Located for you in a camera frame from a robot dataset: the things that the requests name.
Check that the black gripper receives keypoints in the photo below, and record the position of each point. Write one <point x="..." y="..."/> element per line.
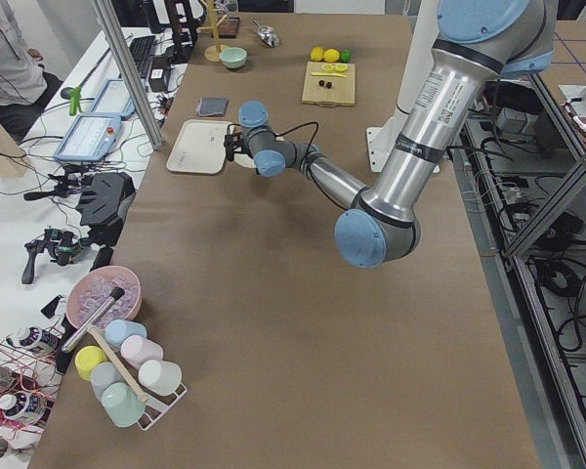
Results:
<point x="240" y="145"/>

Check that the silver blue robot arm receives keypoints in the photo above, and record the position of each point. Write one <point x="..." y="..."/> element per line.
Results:
<point x="478" y="41"/>

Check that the cream rectangular tray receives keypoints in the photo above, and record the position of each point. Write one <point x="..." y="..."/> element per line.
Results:
<point x="199" y="148"/>

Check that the round cream plate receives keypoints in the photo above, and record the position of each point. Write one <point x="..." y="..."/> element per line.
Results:
<point x="244" y="161"/>

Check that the grey folded cloth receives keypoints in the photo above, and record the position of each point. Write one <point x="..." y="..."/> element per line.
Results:
<point x="212" y="107"/>

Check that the mint green bowl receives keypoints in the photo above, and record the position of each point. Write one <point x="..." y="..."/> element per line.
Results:
<point x="233" y="57"/>

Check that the wooden cup rack stand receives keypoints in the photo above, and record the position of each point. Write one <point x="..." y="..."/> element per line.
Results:
<point x="215" y="16"/>

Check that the yellow plastic knife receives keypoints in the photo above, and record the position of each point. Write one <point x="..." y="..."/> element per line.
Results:
<point x="329" y="74"/>

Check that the wooden cutting board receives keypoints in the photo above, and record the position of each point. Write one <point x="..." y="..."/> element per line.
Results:
<point x="342" y="95"/>

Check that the metal scoop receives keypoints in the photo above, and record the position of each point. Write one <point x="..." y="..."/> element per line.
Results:
<point x="267" y="34"/>

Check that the blue teach pendant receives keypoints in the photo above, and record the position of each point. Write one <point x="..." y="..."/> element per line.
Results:
<point x="114" y="98"/>
<point x="89" y="138"/>

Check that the yellow lemon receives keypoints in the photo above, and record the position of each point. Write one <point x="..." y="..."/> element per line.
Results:
<point x="331" y="55"/>
<point x="317" y="54"/>

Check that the black keyboard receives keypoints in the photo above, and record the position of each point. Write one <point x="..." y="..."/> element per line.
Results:
<point x="141" y="50"/>

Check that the black plastic housing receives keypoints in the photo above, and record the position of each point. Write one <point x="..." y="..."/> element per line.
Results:
<point x="104" y="205"/>

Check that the green lime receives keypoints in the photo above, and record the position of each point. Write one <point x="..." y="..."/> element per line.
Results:
<point x="345" y="56"/>

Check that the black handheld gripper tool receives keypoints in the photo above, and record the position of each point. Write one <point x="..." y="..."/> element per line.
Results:
<point x="63" y="246"/>

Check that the pink bowl with ice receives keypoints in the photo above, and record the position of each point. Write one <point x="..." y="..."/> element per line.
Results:
<point x="93" y="289"/>

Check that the seated person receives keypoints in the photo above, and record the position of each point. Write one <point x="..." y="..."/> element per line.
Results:
<point x="26" y="87"/>

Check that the cup rack with pastel cups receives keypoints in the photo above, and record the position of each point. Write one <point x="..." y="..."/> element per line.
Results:
<point x="141" y="400"/>

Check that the bottles in copper basket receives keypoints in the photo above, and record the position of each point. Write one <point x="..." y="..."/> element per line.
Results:
<point x="29" y="380"/>

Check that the aluminium frame post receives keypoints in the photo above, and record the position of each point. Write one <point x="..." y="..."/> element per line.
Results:
<point x="116" y="41"/>

